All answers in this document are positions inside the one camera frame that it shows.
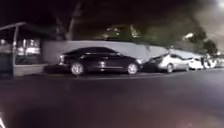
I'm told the silver car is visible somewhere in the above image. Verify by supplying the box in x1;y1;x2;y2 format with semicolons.
143;53;191;74

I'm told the tree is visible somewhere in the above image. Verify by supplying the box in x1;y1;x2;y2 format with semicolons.
49;0;88;42

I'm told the black car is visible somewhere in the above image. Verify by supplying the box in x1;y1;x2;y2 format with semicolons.
58;46;144;76

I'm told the shelter with lit windows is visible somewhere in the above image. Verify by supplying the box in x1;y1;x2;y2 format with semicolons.
0;21;44;78

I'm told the pale concrete wall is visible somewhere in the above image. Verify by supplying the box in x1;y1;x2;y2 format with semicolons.
41;40;204;65

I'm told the dark asphalt road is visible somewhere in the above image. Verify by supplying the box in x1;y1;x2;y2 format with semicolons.
0;67;224;128

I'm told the white car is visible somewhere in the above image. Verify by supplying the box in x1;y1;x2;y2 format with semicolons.
186;57;205;71

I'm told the building behind wall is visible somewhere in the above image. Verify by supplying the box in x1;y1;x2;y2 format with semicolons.
99;23;143;42

